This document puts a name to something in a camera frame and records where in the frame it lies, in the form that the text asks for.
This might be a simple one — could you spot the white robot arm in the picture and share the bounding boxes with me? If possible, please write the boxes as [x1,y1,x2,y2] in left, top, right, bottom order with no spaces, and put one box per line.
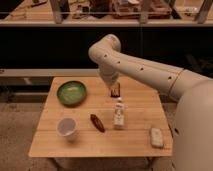
[88,34,213,171]

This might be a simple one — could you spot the white bottle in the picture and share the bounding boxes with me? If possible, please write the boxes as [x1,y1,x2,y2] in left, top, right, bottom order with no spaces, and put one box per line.
[113,97,125,130]

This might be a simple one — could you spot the green bowl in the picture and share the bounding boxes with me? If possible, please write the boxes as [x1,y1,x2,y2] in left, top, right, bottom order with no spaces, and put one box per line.
[57,81,87,106]

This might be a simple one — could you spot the wooden table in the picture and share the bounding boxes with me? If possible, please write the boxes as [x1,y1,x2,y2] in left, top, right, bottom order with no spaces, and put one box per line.
[29,77,173,157]

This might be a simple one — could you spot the clear plastic cup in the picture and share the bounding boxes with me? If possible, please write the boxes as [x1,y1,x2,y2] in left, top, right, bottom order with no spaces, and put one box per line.
[56,118,77,141]

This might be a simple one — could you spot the white sponge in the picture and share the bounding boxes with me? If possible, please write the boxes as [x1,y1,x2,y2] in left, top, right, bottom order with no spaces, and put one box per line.
[150,128,164,148]

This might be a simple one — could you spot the long background shelf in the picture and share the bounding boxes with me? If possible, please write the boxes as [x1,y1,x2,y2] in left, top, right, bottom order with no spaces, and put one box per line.
[0,0,213,27]

